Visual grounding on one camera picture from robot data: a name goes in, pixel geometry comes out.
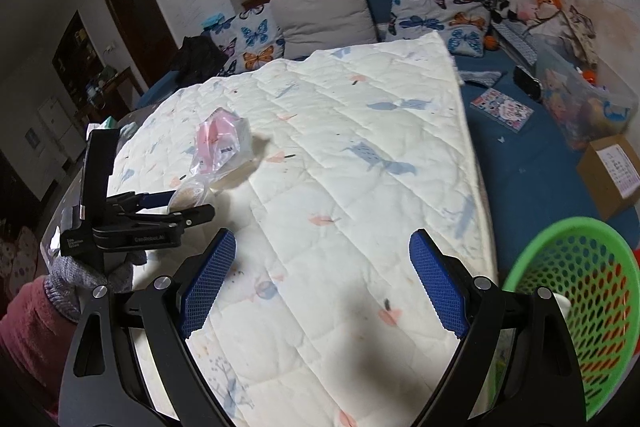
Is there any butterfly print pillow left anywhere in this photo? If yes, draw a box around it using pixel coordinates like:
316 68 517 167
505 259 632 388
204 3 285 76

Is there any dark wooden door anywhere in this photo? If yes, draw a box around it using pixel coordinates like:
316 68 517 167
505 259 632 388
105 0 178 88

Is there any blue bed sheet mattress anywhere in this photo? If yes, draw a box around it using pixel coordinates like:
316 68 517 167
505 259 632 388
134 0 640 253

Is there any butterfly print pillow right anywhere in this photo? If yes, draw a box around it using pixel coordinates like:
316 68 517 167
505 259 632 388
385 0 491 57

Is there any clear plastic bottle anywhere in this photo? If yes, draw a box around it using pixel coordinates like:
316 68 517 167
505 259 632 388
168 178 209 212

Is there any pink white plastic bag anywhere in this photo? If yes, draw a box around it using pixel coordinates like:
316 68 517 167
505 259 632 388
190 107 254 183

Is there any butterfly print pillow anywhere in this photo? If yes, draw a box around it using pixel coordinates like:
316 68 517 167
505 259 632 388
204 3 285 76
385 0 491 57

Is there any maroon sleeved forearm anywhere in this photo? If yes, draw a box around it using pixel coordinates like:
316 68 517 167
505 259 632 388
1 275 77 425

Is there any green perforated plastic basket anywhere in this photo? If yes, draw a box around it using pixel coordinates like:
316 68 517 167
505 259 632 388
503 217 639 418

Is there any brown cardboard box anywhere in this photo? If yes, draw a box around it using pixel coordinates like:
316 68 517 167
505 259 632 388
577 134 640 221

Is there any grey knitted gloved hand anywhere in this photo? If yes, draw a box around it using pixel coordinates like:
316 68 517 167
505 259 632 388
43 251 146 324

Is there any colourful sticker book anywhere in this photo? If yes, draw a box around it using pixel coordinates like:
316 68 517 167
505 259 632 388
471 88 534 133

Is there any plush toy pile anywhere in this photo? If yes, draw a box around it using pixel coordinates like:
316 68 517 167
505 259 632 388
492 0 599 72

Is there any plain beige pillow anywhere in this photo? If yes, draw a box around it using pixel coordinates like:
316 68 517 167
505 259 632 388
269 0 378 60

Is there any black bag on bed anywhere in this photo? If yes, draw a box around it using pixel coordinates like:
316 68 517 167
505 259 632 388
170 35 228 88

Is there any clear plastic storage bin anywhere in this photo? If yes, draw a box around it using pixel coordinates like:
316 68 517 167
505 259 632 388
535 46 639 150

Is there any white quilted blanket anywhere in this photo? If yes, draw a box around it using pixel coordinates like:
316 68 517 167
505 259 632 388
108 33 497 426

